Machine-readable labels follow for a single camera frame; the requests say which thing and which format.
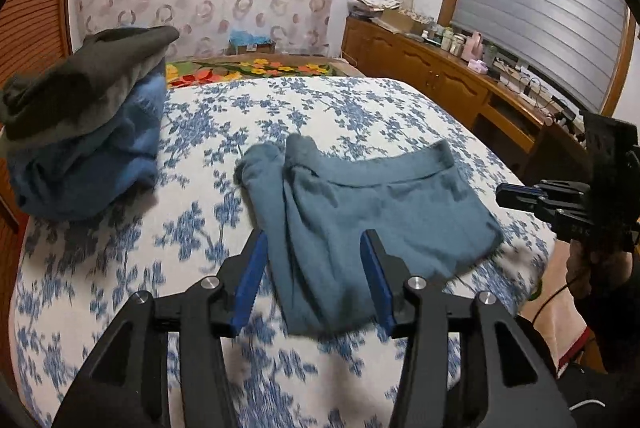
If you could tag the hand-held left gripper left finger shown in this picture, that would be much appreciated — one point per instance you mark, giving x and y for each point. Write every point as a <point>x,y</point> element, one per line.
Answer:
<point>250,283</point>

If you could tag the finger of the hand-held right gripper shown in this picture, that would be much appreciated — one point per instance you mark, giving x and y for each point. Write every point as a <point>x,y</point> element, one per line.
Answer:
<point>547,213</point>
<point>517,196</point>

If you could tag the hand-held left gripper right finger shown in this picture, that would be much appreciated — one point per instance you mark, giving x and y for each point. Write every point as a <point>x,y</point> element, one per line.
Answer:
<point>375,278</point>

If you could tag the teal pants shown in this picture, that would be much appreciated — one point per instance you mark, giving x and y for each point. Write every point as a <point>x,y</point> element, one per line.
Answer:
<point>380,208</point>

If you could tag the person's right forearm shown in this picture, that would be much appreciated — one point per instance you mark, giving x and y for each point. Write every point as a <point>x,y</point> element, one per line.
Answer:
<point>617,333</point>

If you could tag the person's right hand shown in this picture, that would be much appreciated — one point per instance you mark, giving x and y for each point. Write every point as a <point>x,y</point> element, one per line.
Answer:
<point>580,268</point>

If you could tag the small pink container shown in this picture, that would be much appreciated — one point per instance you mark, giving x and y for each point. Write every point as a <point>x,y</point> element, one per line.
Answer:
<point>477,66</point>

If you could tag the wooden cabinet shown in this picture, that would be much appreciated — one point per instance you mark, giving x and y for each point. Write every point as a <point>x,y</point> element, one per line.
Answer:
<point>440,78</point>

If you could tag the blue floral bed sheet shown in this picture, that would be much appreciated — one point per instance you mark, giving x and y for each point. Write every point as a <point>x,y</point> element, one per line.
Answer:
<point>200,148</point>

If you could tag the grey green jar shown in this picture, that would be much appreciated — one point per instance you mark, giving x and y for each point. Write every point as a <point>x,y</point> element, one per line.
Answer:
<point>490,54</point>

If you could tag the pink bottle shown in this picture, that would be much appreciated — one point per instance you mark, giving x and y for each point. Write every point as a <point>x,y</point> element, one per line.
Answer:
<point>472,47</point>

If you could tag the row of small bottles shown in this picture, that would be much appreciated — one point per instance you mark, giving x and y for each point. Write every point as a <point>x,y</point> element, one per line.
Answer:
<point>442,39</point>

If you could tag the person's dark clothing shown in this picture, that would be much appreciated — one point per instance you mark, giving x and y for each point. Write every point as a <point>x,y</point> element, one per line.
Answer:
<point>590,388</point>

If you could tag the blue folded garment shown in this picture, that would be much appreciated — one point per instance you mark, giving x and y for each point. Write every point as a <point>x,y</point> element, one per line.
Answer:
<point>85,168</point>

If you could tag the cardboard box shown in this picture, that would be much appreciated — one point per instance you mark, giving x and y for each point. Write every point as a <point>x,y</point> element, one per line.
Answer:
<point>402,22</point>

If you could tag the colourful floral pillow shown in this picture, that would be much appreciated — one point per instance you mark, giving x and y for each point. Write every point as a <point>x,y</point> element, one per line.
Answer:
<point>250,70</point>

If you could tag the box with blue cloth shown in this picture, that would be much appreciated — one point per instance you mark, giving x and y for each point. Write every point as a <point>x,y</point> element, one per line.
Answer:
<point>250,42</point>

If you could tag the stack of papers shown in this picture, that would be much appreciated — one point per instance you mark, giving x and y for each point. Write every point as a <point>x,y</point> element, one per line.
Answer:
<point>372,3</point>

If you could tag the dark grey folded garment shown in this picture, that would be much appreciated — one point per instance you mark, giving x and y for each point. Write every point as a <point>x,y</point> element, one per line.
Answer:
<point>80,78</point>

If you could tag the wooden wardrobe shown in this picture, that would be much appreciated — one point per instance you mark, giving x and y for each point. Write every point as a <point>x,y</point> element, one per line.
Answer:
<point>35,8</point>

